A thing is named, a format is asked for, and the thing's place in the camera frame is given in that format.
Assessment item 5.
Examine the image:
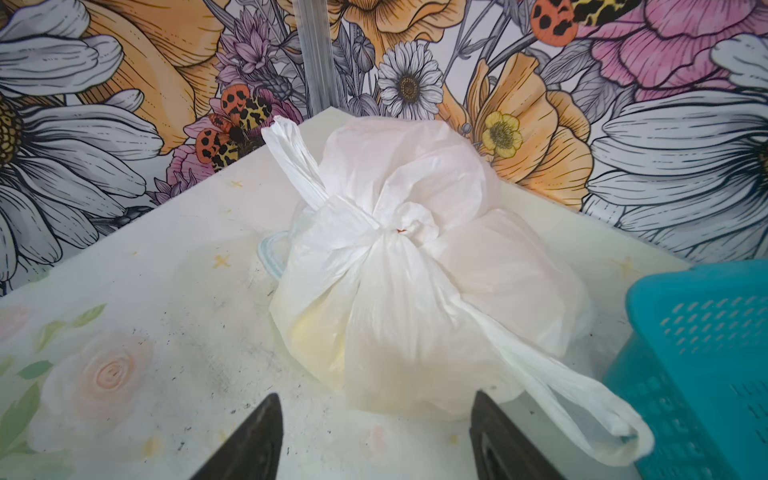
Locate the teal plastic basket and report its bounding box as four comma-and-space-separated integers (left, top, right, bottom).
603, 259, 767, 479

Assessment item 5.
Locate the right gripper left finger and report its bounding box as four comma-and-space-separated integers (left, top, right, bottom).
191, 393, 284, 480

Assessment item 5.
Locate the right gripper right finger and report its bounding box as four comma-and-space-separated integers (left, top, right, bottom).
469, 390, 564, 480

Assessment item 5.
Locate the white plastic bag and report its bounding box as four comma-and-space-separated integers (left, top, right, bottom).
263, 117, 654, 467

